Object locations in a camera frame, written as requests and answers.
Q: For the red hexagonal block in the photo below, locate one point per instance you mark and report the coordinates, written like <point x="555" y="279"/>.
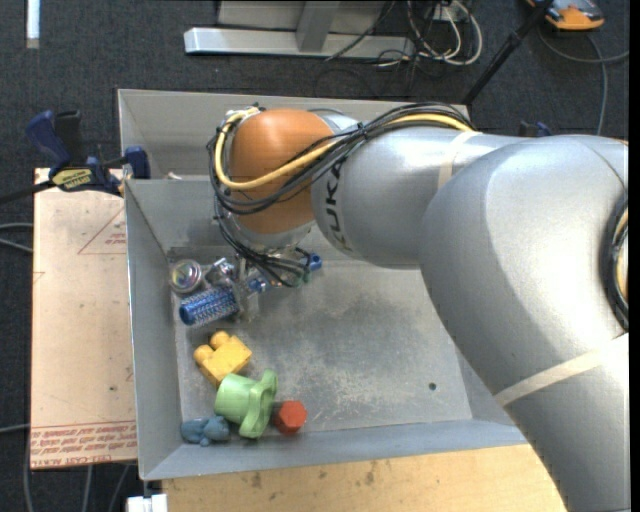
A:
<point x="290" y="417"/>

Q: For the yellow toy block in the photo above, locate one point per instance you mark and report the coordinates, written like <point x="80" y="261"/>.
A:
<point x="225" y="357"/>

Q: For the brown cardboard board red print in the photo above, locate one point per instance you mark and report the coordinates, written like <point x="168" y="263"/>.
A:
<point x="80" y="325"/>

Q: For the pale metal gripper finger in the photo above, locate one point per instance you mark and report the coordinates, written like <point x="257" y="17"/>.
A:
<point x="248" y="302"/>
<point x="220" y="272"/>

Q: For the shiny silver round metal piece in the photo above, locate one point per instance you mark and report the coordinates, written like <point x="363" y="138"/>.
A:
<point x="185" y="276"/>

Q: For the green plastic flanged spool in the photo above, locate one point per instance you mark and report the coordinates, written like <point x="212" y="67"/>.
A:
<point x="242" y="402"/>

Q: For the blue toy animal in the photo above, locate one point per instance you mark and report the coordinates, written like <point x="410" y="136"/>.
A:
<point x="207" y="431"/>

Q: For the grey metal bin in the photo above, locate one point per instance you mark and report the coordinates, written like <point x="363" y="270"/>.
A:
<point x="350" y="340"/>

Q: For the blue hair curler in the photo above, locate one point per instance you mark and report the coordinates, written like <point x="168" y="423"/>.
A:
<point x="207" y="306"/>

